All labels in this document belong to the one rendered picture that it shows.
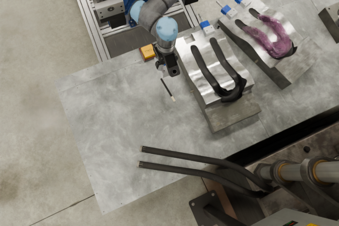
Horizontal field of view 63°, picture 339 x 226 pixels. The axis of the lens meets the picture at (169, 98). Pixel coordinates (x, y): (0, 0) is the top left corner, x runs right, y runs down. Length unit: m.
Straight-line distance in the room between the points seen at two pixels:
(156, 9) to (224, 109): 0.60
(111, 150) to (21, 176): 1.12
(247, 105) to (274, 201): 0.47
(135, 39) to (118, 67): 0.75
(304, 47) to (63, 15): 1.93
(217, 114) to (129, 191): 0.55
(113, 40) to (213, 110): 1.13
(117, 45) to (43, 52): 0.67
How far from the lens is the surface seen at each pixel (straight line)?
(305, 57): 1.56
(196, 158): 1.29
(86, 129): 1.42
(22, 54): 2.60
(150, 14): 1.03
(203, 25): 1.47
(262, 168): 1.42
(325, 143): 1.63
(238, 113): 1.39
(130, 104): 1.41
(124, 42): 2.20
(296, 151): 1.55
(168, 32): 0.98
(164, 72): 1.28
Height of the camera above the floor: 2.16
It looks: 75 degrees down
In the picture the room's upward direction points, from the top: 11 degrees clockwise
